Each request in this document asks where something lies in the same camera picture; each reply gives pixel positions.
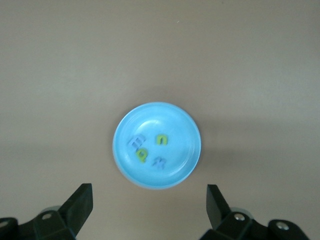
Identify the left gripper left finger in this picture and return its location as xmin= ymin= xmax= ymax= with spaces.
xmin=0 ymin=183 xmax=94 ymax=240

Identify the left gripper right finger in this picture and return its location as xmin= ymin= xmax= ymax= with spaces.
xmin=201 ymin=184 xmax=311 ymax=240

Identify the blue small letter x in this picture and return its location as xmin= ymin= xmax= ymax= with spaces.
xmin=151 ymin=156 xmax=166 ymax=170

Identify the green small letter q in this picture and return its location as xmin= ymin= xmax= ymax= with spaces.
xmin=134 ymin=147 xmax=150 ymax=164

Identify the blue small letter m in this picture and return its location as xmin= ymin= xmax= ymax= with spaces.
xmin=127 ymin=134 xmax=146 ymax=151

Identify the green small letter n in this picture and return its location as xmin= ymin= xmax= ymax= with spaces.
xmin=155 ymin=134 xmax=169 ymax=146

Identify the blue plate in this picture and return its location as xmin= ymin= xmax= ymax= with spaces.
xmin=111 ymin=101 xmax=202 ymax=191

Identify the brown table cover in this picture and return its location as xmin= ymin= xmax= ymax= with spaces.
xmin=0 ymin=0 xmax=320 ymax=240

